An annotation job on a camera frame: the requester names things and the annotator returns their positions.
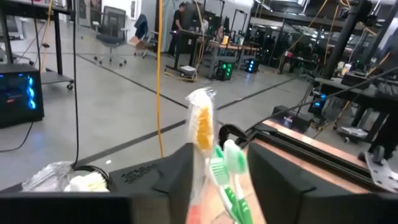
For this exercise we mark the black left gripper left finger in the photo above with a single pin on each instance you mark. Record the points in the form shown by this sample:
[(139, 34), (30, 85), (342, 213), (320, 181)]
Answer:
[(161, 193)]

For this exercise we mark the black frame corner hook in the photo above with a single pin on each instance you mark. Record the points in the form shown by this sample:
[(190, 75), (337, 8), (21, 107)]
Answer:
[(225, 127)]

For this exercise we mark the chair with dark jacket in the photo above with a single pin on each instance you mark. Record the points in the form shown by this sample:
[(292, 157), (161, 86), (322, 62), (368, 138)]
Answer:
[(141, 26)]

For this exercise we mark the white flat box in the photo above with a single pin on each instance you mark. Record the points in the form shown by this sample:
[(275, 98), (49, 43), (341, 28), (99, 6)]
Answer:
[(188, 69)]

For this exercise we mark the black wheeled cart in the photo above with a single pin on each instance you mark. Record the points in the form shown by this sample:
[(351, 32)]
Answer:
[(57, 37)]

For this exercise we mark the yellow bottle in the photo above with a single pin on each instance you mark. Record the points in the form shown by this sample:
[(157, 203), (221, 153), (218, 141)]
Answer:
[(225, 40)]

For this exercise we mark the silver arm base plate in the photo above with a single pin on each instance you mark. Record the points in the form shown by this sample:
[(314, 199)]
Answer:
[(382, 177)]

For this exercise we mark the grey office chair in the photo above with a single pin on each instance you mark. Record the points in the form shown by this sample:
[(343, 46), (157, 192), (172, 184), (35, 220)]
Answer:
[(112, 25)]

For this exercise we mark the black aluminium table frame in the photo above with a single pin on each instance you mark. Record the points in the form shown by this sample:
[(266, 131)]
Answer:
[(311, 161)]

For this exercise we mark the small computer blue lights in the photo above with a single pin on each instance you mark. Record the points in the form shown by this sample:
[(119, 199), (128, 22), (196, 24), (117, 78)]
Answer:
[(253, 66)]

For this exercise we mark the cardboard box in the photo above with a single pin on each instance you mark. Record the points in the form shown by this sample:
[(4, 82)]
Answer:
[(135, 42)]

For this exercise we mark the large computer blue lights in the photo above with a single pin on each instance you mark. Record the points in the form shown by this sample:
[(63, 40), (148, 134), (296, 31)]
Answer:
[(18, 93)]

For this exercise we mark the black standing desk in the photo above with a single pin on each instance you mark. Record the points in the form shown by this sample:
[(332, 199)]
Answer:
[(196, 31)]

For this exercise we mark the black computer case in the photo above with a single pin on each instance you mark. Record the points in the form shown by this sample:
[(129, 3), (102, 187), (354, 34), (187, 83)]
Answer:
[(292, 119)]

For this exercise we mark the wooden top workbench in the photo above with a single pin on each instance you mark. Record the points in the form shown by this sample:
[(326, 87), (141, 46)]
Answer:
[(236, 47)]

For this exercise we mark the black support pole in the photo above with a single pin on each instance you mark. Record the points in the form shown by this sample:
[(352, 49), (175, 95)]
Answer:
[(342, 40)]

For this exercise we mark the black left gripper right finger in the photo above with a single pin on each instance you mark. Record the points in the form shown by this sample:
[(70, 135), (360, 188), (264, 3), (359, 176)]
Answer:
[(295, 202)]

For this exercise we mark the black workbench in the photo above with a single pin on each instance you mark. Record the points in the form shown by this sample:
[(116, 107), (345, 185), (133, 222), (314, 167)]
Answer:
[(357, 90)]

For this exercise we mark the person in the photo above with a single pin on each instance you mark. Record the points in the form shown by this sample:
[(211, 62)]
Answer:
[(177, 21)]

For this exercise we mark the computer with green lights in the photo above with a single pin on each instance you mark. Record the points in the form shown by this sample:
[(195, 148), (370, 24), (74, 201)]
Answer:
[(225, 71)]

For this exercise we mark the green white toothbrush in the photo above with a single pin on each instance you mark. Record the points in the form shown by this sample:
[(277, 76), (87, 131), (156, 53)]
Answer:
[(236, 155), (219, 168)]

